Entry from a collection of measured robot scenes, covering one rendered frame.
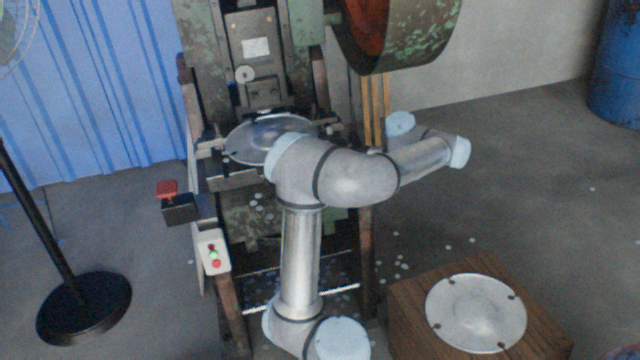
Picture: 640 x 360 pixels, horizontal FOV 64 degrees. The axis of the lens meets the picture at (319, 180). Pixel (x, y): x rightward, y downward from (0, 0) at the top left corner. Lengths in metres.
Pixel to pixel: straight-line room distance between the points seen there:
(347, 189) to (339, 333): 0.37
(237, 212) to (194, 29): 0.55
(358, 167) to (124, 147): 2.23
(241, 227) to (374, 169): 0.76
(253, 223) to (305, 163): 0.69
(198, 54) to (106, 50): 1.37
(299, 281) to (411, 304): 0.58
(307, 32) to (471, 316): 0.94
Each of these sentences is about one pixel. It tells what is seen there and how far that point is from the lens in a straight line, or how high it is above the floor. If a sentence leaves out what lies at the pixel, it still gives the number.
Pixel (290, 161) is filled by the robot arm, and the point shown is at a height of 1.06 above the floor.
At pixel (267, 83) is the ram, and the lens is 1.53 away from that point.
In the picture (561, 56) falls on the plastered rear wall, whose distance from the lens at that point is 3.64.
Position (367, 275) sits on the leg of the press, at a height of 0.27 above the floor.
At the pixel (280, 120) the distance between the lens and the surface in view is 1.70.
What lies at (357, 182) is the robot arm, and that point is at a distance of 0.95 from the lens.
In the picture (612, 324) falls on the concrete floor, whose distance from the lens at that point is 2.20.
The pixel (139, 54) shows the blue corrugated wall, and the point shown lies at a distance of 2.82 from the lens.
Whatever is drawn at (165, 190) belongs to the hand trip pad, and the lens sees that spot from 1.53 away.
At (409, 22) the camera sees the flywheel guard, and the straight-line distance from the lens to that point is 1.28.
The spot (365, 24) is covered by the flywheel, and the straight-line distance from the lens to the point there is 1.67.
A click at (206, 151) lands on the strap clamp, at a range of 1.72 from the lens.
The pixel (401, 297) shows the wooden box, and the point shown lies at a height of 0.35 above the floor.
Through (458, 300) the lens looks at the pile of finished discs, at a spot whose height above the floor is 0.36.
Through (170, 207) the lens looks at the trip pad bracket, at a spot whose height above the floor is 0.70.
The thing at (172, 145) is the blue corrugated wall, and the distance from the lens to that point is 3.04.
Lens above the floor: 1.62
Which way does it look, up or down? 37 degrees down
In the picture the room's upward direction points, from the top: 6 degrees counter-clockwise
